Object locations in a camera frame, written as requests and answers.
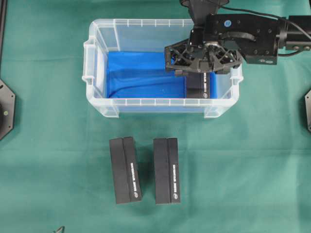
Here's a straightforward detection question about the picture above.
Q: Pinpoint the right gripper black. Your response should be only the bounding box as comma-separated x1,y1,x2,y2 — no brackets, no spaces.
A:
164,14,288,77

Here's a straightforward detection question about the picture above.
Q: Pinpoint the black box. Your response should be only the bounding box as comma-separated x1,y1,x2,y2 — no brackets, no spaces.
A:
186,72,210,99
153,138,181,204
109,137,142,204

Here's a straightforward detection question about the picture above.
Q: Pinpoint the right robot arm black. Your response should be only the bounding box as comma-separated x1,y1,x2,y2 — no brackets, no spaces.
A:
164,14,311,75

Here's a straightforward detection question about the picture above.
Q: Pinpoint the clear plastic storage case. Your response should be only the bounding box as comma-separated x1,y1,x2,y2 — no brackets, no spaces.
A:
82,19,243,118

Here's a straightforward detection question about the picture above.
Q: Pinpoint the blue cloth liner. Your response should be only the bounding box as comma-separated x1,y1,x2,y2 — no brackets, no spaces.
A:
104,51,218,113

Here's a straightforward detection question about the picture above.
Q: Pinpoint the green table cloth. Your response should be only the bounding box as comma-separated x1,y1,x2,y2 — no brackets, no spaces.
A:
0,0,311,233

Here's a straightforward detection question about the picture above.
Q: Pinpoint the small dark object bottom edge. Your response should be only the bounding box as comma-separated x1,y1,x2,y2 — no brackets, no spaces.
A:
52,226,65,233

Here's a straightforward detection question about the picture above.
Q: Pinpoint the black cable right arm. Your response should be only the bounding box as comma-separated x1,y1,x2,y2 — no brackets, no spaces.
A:
218,4,311,58

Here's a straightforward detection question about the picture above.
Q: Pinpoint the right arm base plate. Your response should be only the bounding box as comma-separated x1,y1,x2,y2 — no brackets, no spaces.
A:
305,90,311,132

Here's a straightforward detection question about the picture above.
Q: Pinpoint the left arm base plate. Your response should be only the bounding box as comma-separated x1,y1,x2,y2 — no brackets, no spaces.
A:
0,80,16,139

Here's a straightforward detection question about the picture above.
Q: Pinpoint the black frame rail left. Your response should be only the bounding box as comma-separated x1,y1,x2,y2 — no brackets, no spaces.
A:
0,0,7,57

